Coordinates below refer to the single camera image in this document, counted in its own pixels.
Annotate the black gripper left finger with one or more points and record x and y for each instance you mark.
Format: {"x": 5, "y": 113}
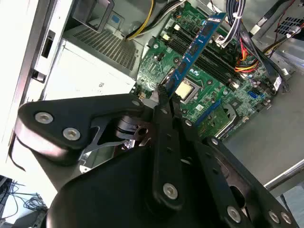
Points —
{"x": 71, "y": 111}

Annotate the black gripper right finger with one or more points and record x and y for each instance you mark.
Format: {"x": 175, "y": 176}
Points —
{"x": 209, "y": 166}

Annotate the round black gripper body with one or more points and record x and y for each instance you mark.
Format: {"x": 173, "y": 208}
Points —
{"x": 107, "y": 202}

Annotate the blue RAM stick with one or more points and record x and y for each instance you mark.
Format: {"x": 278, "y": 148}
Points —
{"x": 197, "y": 47}

